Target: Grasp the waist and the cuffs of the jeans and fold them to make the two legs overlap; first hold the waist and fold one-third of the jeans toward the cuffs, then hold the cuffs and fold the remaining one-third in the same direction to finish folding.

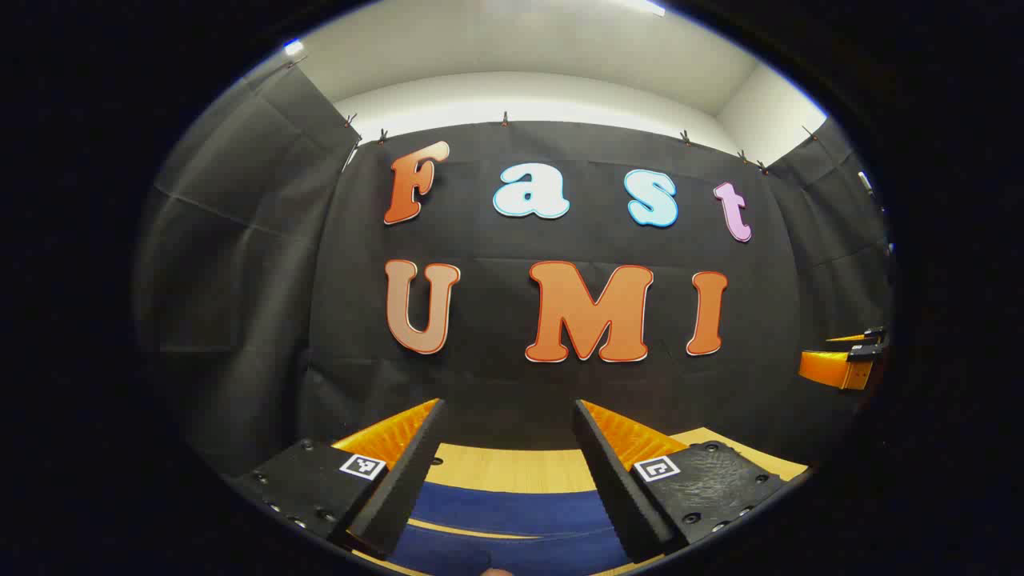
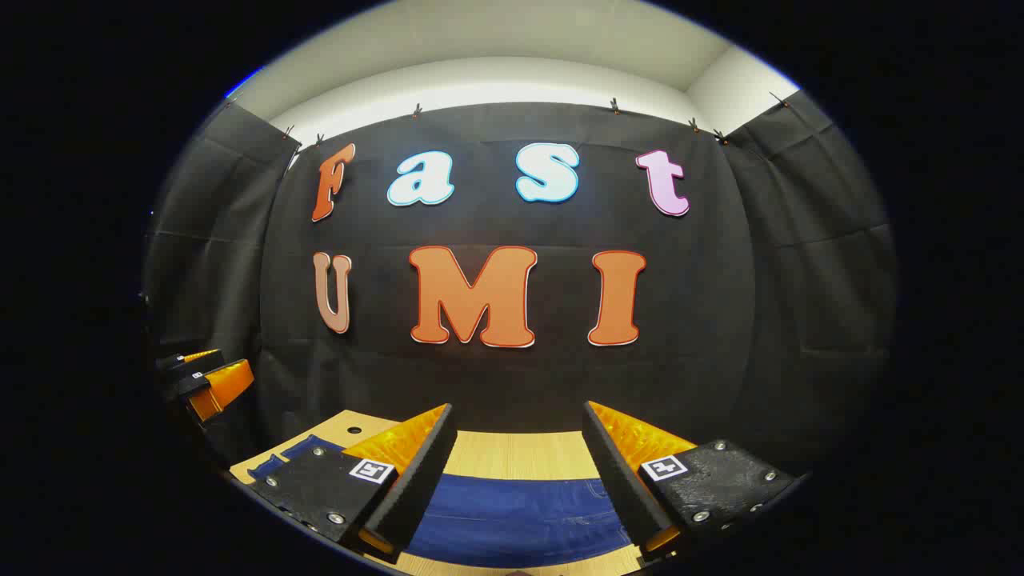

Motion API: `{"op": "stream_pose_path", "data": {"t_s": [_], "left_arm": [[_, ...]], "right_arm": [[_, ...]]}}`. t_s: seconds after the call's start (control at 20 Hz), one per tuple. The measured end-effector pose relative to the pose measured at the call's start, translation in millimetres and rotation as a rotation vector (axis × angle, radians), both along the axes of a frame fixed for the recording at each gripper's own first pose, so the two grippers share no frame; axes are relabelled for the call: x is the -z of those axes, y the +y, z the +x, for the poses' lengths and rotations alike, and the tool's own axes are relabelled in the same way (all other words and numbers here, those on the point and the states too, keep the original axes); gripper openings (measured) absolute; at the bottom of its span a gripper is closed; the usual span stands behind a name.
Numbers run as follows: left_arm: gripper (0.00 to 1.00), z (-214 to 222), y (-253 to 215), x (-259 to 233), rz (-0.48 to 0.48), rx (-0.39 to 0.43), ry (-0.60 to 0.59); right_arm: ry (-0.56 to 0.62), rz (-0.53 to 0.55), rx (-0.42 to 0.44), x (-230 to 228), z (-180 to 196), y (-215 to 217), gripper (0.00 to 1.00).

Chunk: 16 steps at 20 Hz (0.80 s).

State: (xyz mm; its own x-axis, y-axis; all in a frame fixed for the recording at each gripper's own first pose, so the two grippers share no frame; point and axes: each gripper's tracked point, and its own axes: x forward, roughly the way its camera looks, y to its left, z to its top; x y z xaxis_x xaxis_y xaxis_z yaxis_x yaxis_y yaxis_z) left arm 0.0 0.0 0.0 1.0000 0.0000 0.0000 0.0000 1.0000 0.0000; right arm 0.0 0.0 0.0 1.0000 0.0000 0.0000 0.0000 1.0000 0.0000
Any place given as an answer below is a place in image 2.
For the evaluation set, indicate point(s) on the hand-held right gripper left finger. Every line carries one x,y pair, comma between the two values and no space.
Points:
416,488

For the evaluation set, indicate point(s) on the blue denim jeans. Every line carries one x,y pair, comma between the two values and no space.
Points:
512,520

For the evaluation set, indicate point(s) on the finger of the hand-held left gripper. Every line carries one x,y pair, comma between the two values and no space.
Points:
188,388
180,364

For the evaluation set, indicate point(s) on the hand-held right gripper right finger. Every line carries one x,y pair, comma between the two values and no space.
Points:
624,488

